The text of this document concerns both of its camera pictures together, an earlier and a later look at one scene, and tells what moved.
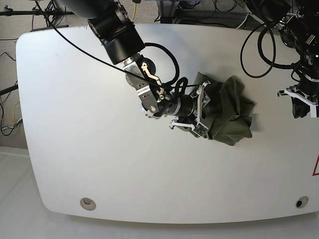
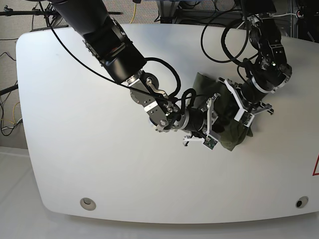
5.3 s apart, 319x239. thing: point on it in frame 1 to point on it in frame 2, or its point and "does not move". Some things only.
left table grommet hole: (87, 203) does not move
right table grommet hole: (301, 202) does not move
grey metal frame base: (169, 14) does not move
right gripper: (308, 84) to (265, 78)
